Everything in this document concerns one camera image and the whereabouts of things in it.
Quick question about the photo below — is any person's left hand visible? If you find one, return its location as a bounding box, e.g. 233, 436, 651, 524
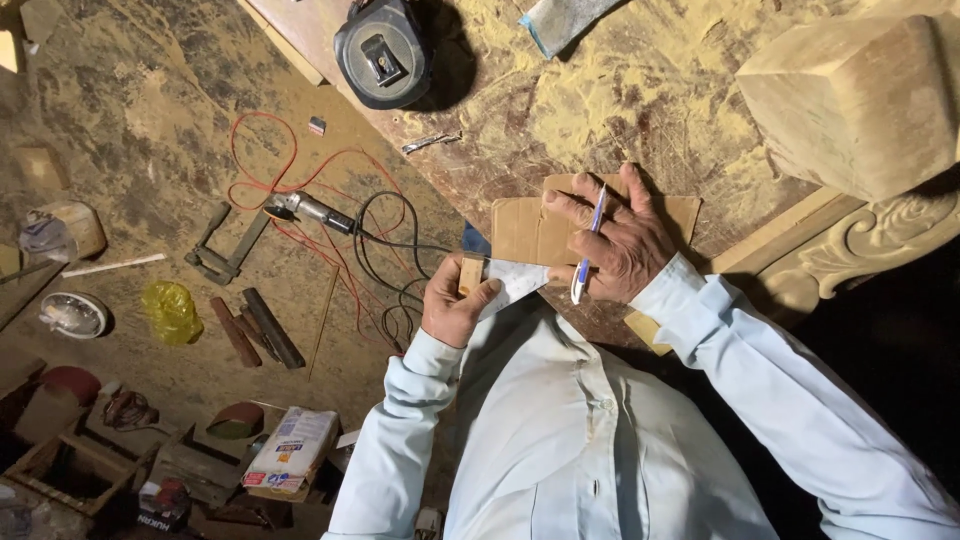
420, 251, 504, 350

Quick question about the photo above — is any person's right hand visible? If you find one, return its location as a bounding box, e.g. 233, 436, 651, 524
541, 162, 681, 304

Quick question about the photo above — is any blue and white pen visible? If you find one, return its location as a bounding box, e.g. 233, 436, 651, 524
569, 183, 608, 306

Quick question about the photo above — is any try square with wooden handle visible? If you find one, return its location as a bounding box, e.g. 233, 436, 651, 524
457, 253, 553, 322

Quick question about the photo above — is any brown cardboard piece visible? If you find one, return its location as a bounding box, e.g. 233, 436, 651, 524
490, 174, 703, 270

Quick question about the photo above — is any thin wooden stick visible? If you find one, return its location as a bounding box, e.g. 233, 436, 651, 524
306, 265, 342, 384

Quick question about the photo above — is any light wooden batten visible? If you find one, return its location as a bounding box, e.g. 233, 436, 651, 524
624, 187, 865, 357

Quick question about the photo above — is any grey angle grinder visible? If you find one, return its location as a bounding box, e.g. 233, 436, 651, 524
263, 190, 358, 236

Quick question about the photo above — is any shiny metal drill bit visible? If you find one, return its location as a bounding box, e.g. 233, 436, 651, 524
400, 131, 464, 156

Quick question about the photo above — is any dark flat metal bar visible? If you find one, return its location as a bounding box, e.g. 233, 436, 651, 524
240, 286, 307, 371

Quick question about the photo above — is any person's white shirt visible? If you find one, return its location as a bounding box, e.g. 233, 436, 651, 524
420, 288, 781, 540

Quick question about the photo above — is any white printed carton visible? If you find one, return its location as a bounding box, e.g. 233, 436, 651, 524
240, 406, 342, 503

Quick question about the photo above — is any reddish brown flat file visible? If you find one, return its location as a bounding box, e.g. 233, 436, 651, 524
208, 296, 264, 369

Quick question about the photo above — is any metal clamp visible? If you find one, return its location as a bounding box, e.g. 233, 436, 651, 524
184, 201, 272, 287

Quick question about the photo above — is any grey sandpaper sheet blue edge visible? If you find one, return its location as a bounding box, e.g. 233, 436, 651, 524
519, 0, 625, 60

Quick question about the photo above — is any carved wooden panel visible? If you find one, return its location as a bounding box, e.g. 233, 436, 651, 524
753, 183, 960, 325

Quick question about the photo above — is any red sanding disc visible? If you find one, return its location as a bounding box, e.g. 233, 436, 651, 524
37, 365, 103, 408
205, 401, 266, 441

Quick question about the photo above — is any black tape measure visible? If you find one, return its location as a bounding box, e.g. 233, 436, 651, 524
333, 0, 435, 111

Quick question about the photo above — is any large plain wooden block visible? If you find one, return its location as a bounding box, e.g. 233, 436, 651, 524
734, 13, 960, 204

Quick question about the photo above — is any yellow plastic bag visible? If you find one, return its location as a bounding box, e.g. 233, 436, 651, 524
140, 279, 205, 347

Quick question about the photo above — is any wooden plank strip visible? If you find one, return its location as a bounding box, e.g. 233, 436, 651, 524
235, 0, 328, 88

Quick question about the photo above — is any white thin stick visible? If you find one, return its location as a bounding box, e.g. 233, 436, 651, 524
60, 252, 168, 279

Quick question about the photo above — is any red and black box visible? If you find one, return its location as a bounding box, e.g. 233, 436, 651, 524
136, 480, 193, 531

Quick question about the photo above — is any rounded wooden offcut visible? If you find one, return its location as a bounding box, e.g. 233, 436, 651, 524
33, 199, 108, 261

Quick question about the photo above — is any white bowl with plastic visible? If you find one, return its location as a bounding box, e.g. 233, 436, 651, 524
38, 290, 111, 341

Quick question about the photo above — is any clear plastic bag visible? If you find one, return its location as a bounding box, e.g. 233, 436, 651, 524
18, 210, 79, 264

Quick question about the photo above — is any wooden crate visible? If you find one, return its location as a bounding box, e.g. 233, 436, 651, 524
0, 429, 141, 520

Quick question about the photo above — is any black power cable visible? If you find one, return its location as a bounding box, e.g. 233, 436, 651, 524
351, 190, 454, 355

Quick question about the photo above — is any red electric cable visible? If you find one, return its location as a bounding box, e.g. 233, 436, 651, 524
226, 111, 410, 355

